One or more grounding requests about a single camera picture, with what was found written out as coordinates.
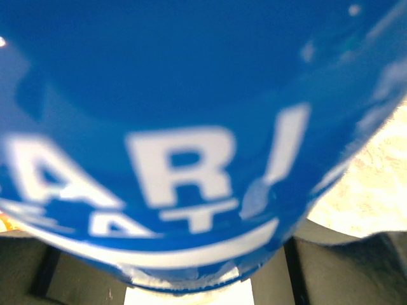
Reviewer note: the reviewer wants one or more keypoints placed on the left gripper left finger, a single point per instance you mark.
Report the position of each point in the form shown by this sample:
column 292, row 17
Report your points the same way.
column 35, row 273

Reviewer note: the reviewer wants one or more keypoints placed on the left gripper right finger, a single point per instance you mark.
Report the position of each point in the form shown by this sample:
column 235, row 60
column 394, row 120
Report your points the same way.
column 322, row 266

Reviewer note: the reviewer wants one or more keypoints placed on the orange drink bottle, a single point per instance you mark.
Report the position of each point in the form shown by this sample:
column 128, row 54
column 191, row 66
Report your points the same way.
column 7, row 224

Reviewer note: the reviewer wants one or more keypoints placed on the blue Pocari bottle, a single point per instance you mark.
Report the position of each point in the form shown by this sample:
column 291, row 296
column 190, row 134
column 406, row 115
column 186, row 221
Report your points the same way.
column 178, row 144

